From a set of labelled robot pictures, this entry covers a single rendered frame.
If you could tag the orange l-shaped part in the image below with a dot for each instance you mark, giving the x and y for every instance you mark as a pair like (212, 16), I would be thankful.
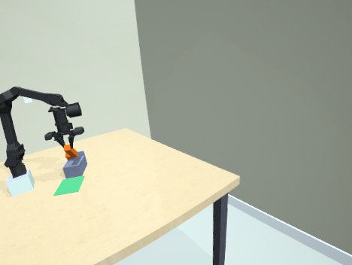
(70, 152)

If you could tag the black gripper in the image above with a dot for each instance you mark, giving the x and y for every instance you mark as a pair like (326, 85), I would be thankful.
(63, 129)

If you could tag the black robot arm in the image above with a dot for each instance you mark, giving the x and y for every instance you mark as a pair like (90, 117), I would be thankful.
(15, 151)

